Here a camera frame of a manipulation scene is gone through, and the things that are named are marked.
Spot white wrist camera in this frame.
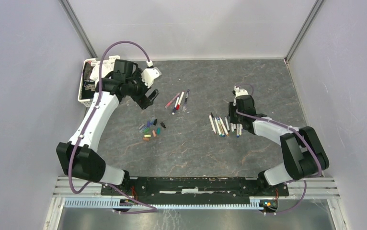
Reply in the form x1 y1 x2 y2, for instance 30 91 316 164
141 61 162 89
232 86 249 105

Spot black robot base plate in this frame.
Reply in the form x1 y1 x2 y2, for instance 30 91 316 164
117 176 289 205

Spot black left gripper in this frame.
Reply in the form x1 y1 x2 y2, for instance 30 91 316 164
126 68 159 109

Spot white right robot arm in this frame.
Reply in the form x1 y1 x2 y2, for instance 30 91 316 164
229 95 330 196

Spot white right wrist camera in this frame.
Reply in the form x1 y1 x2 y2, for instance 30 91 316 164
232 86 249 105

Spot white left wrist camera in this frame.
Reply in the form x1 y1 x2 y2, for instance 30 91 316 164
141 61 162 89

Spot white pen with blue ends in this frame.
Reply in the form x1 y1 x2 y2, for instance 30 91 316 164
172 97 180 115

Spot white perforated plastic basket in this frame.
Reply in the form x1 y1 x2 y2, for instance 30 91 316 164
78 55 120 108

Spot white slotted cable duct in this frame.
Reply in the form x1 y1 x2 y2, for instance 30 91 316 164
64 198 274 211

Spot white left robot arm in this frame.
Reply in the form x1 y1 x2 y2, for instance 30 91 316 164
56 59 161 195

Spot red capped white pen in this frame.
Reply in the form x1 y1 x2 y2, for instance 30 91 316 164
176 91 185 111

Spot white cloth in basket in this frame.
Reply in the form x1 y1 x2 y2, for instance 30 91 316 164
89 58 115 82

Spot white pen with brown cap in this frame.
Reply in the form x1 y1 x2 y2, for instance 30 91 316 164
208 115 217 134

